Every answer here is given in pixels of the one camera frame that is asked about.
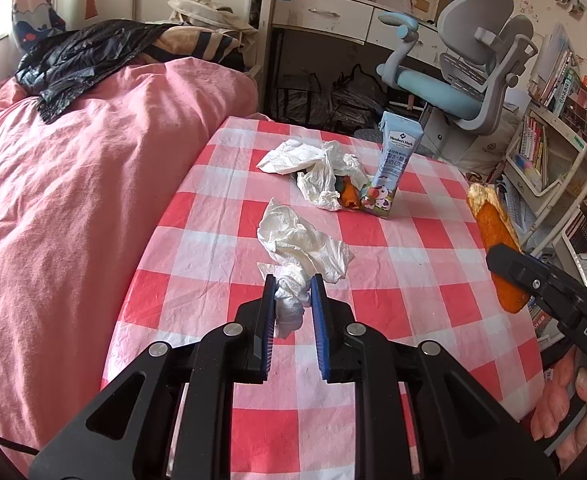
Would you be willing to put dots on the red white checkered tablecloth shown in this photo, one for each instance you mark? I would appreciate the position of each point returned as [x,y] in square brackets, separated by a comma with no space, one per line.
[418,274]

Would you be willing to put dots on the beige tote bag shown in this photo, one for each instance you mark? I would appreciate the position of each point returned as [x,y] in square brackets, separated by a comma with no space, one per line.
[207,13]

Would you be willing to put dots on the cartoon pink curtain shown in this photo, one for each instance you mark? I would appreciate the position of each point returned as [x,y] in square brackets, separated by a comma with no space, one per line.
[33,21]

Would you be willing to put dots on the orange white snack bag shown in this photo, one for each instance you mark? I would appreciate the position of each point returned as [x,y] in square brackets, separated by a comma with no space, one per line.
[495,228]

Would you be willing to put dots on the pink bed duvet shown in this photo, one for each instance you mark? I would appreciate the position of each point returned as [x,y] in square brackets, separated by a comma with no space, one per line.
[79,199]

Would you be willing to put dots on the white desk with drawers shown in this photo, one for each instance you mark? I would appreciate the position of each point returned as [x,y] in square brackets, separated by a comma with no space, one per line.
[315,41]

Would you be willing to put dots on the white paper wad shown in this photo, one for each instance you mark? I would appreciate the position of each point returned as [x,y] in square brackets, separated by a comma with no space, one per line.
[316,169]

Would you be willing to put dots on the small orange wrapper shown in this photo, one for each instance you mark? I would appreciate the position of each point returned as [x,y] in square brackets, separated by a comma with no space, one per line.
[349,197]

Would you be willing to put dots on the white tissue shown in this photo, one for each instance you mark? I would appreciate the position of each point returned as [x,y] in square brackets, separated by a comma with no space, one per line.
[298,252]

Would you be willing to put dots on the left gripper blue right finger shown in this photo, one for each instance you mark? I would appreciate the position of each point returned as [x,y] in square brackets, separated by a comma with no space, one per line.
[321,314]

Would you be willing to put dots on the grey blue office chair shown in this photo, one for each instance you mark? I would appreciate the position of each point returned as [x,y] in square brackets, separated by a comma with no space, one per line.
[487,49]

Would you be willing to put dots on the striped beige pillow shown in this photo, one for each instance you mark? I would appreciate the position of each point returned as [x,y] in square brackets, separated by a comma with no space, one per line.
[195,42]

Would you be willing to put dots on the black plastic bag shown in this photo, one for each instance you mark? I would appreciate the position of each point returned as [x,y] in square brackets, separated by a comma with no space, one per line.
[59,69]

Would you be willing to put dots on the person's right hand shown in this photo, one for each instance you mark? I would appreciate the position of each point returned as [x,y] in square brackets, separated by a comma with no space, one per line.
[554,405]

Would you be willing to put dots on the blue milk carton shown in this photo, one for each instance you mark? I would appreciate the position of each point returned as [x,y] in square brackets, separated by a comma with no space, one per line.
[400,138]

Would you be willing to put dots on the white bookshelf with books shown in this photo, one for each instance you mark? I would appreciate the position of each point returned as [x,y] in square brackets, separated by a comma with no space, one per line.
[544,179]

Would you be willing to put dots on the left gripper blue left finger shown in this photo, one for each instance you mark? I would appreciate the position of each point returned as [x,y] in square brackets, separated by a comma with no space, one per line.
[264,327]

